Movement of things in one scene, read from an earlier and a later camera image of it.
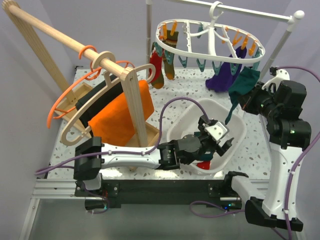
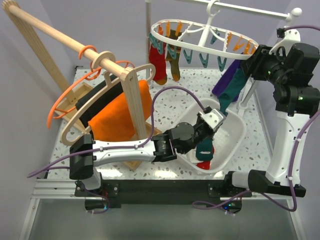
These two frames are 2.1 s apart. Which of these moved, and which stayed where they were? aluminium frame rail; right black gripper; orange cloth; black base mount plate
Moved: right black gripper
Stayed: aluminium frame rail; orange cloth; black base mount plate
